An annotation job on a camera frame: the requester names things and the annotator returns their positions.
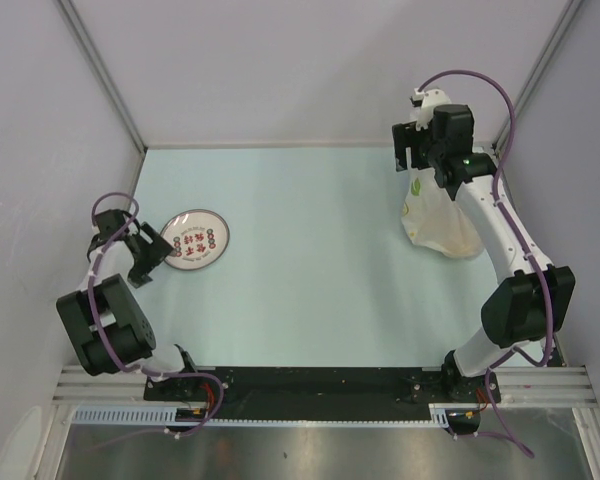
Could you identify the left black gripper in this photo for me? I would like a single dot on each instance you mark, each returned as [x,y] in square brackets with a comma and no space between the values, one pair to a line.
[157,249]

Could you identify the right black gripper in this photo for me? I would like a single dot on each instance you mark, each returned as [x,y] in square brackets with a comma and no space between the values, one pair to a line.
[406,136]

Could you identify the round printed plate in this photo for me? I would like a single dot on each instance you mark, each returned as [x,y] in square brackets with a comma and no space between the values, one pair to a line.
[198,238]

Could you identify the white plastic bag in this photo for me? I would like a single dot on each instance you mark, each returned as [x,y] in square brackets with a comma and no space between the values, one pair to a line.
[432,220]

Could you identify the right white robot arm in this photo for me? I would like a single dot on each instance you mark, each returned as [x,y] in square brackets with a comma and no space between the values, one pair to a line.
[533,295]

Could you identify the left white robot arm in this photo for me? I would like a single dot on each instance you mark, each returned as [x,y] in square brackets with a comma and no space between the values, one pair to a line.
[104,322]

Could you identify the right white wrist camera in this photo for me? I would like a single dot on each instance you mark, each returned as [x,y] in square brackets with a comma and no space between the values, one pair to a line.
[423,105]

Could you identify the right aluminium frame post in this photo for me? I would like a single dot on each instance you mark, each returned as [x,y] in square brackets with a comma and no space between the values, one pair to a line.
[547,55]

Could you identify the aluminium frame post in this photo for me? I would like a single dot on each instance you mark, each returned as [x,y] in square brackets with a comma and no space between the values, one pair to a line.
[94,60]
[547,55]

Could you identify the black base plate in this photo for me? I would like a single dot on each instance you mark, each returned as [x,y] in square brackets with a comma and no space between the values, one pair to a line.
[350,395]

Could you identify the left aluminium frame post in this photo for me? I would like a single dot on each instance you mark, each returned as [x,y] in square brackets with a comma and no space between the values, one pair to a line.
[94,60]

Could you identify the aluminium front rail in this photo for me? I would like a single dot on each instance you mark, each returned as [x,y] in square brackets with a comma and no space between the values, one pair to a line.
[556,387]

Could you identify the white slotted cable duct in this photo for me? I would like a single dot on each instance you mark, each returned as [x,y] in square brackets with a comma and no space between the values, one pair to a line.
[181,417]

